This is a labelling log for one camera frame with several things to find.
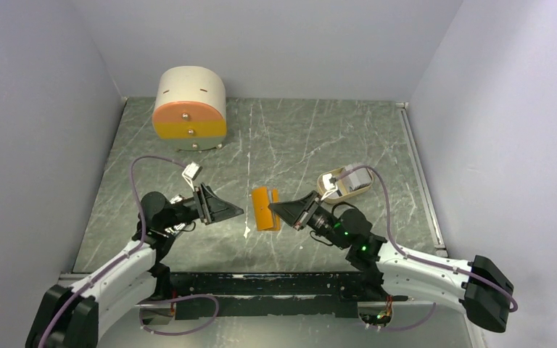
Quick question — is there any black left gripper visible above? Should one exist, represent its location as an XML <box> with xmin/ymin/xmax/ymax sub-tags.
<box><xmin>162</xmin><ymin>182</ymin><xmax>243</xmax><ymax>229</ymax></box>

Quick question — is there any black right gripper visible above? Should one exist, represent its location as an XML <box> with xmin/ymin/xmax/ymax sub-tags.
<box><xmin>269</xmin><ymin>190</ymin><xmax>348</xmax><ymax>249</ymax></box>

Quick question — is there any orange blue card holder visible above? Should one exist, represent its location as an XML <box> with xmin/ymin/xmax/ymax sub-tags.
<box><xmin>252</xmin><ymin>186</ymin><xmax>281</xmax><ymax>231</ymax></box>

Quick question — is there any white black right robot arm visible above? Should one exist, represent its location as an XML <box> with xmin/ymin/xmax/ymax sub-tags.
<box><xmin>268</xmin><ymin>191</ymin><xmax>513</xmax><ymax>333</ymax></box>

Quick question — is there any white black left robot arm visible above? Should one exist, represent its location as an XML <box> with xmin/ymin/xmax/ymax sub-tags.
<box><xmin>25</xmin><ymin>183</ymin><xmax>244</xmax><ymax>347</ymax></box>

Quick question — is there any stack of grey cards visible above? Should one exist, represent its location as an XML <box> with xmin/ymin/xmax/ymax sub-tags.
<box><xmin>340</xmin><ymin>163</ymin><xmax>374</xmax><ymax>193</ymax></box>

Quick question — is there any colourful striped packet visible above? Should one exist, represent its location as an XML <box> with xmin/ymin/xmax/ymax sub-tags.
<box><xmin>166</xmin><ymin>195</ymin><xmax>197</xmax><ymax>238</ymax></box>

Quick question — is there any beige oval tray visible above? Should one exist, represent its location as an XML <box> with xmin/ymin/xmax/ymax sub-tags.
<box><xmin>317</xmin><ymin>163</ymin><xmax>375</xmax><ymax>204</ymax></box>

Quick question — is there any beige orange drawer cabinet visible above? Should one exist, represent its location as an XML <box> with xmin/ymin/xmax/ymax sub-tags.
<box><xmin>152</xmin><ymin>66</ymin><xmax>227</xmax><ymax>152</ymax></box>

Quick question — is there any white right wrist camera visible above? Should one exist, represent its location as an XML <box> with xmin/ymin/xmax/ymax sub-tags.
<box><xmin>318</xmin><ymin>173</ymin><xmax>342</xmax><ymax>200</ymax></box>

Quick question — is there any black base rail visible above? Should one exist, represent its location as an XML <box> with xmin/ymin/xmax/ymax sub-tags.
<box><xmin>123</xmin><ymin>257</ymin><xmax>409</xmax><ymax>321</ymax></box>

